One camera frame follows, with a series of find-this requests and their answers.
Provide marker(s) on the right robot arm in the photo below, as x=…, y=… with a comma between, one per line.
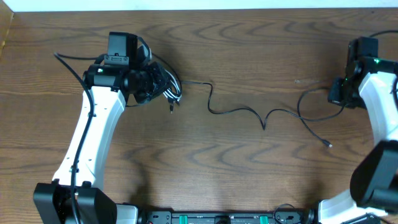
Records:
x=370, y=83

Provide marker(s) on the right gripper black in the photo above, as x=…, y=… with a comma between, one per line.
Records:
x=334, y=96

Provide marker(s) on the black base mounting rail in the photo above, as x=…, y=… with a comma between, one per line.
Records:
x=283, y=216

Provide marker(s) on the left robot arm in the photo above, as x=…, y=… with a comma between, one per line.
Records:
x=126, y=70

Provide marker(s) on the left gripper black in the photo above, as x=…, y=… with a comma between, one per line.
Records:
x=164, y=81

